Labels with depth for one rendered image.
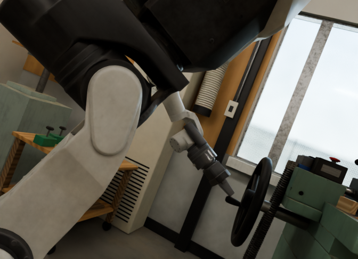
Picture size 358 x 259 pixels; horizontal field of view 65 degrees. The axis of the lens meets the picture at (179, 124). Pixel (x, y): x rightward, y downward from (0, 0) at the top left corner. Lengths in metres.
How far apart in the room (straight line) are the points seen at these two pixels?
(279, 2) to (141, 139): 1.84
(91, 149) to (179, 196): 2.02
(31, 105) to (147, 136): 0.93
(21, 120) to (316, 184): 2.09
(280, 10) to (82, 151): 0.40
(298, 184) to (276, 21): 0.49
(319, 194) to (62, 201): 0.67
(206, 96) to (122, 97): 1.81
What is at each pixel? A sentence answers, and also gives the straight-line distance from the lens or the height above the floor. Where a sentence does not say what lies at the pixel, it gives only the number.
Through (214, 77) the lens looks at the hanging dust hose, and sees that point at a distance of 2.27.
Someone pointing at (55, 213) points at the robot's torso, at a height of 0.73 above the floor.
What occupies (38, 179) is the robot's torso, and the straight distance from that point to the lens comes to 0.52.
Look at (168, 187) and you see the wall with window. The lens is 2.48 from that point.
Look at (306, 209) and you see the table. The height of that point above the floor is 0.86.
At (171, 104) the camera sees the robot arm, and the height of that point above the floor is 1.00.
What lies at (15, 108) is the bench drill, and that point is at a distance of 2.50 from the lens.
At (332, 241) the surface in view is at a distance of 0.79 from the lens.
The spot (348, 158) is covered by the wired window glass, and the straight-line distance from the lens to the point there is 2.47.
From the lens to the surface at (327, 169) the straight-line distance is 0.89.
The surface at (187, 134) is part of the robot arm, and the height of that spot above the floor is 0.92.
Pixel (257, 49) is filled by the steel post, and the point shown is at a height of 1.72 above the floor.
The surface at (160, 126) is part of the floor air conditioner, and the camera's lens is 2.19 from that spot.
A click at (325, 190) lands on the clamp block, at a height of 0.93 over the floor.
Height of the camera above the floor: 0.95
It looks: level
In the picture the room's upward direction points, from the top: 22 degrees clockwise
